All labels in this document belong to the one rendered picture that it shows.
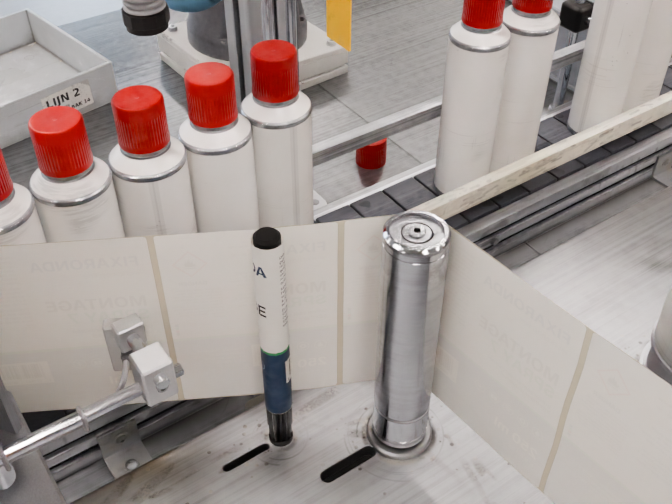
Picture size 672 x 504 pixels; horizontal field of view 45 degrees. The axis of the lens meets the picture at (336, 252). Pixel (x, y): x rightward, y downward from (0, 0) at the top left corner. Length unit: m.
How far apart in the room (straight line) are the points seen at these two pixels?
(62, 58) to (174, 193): 0.60
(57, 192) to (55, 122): 0.04
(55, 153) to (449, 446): 0.32
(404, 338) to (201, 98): 0.21
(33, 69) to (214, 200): 0.59
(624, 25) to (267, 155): 0.38
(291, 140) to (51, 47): 0.62
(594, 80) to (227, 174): 0.42
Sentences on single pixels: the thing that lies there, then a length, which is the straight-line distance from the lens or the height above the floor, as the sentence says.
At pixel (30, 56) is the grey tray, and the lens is 1.17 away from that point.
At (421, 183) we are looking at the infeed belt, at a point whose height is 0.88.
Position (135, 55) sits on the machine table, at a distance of 1.14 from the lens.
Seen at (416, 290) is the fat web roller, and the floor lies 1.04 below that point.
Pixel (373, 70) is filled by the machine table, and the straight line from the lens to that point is 1.08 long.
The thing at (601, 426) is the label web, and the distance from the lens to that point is 0.46.
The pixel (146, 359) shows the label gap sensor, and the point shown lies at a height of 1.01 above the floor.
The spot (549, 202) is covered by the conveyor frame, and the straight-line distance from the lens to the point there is 0.82.
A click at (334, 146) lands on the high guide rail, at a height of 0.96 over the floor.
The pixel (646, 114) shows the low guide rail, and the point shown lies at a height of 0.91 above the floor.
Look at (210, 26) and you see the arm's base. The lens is 1.02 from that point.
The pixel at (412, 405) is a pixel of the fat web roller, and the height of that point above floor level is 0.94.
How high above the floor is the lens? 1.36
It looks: 42 degrees down
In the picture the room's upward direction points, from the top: straight up
